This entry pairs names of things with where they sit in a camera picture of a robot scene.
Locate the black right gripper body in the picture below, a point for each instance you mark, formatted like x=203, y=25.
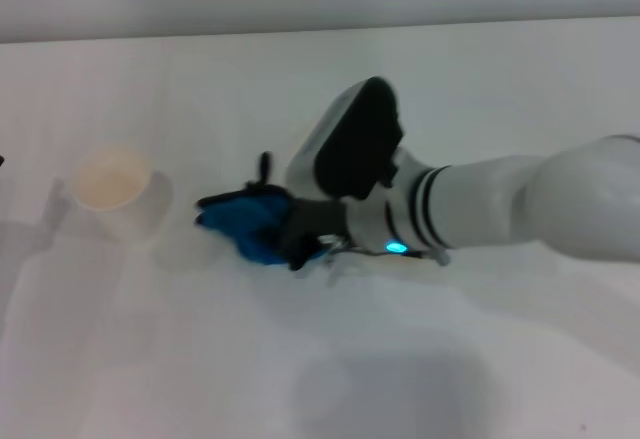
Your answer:
x=315, y=219

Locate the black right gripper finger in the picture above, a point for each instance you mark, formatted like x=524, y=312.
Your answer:
x=307, y=258

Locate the white paper cup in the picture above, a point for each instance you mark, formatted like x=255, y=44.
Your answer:
x=117, y=194

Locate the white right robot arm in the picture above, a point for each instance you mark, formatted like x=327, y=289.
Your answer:
x=500, y=199

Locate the blue rag with black trim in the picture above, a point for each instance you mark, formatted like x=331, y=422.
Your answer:
x=245, y=219

